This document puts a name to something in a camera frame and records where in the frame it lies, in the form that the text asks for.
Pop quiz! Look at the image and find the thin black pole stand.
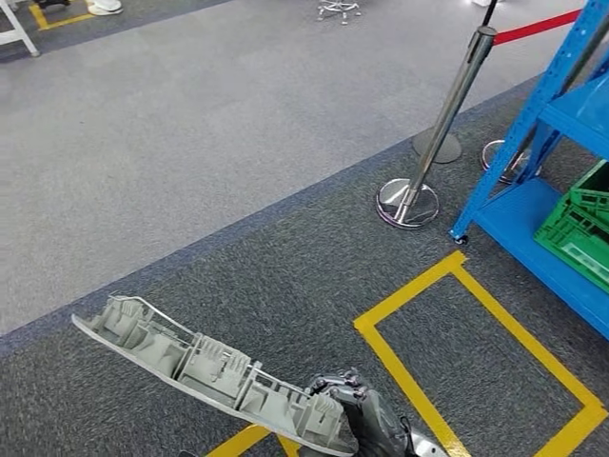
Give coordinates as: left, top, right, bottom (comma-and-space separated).
411, 0, 499, 166

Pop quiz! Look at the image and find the green plastic crate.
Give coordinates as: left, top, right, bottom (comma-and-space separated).
532, 159, 609, 296

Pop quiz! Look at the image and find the grey plastic wheel cover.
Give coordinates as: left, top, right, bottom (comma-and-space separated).
71, 294, 360, 457

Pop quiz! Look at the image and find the chrome stanchion post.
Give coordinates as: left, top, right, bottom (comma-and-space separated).
376, 25, 498, 229
481, 10, 609, 186

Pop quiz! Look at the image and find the blue metal shelf rack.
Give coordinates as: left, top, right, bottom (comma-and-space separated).
448, 0, 609, 342

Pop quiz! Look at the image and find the white table frame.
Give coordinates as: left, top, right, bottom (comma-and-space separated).
0, 0, 42, 58

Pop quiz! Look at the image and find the person's foot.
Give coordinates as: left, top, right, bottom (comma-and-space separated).
87, 0, 124, 17

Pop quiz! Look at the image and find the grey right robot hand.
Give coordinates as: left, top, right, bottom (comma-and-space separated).
308, 370, 415, 457

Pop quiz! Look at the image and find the chrome chair base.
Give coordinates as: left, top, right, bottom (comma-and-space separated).
317, 0, 363, 27

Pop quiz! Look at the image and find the short red barrier belt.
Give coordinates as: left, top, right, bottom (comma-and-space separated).
492, 9, 585, 47

